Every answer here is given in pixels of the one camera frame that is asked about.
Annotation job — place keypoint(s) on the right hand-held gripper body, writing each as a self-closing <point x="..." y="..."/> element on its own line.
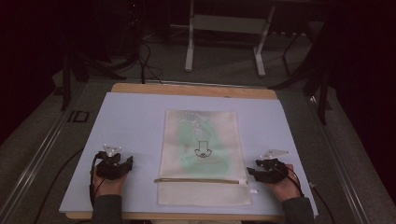
<point x="274" y="171"/>

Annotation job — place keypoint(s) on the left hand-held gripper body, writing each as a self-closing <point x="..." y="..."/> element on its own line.
<point x="109" y="166"/>

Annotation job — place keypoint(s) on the cream mesh laundry bag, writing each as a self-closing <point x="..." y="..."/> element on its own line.
<point x="224" y="124"/>

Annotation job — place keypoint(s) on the person's left hand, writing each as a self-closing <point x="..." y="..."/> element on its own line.
<point x="110" y="186"/>

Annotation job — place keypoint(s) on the person's right hand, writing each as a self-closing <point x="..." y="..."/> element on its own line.
<point x="285" y="188"/>

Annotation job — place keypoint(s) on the light blue table mat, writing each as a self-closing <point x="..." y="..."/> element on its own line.
<point x="130" y="124"/>

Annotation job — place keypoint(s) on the green garment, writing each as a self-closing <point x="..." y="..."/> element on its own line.
<point x="186" y="161"/>

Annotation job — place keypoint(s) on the dark metal stand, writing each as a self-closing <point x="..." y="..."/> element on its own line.
<point x="322" y="93"/>
<point x="66" y="84"/>

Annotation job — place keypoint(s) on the metal floor rail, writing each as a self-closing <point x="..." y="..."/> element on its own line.
<point x="342" y="161"/>
<point x="34" y="165"/>

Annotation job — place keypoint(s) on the white metal stand frame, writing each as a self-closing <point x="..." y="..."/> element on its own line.
<point x="229" y="23"/>

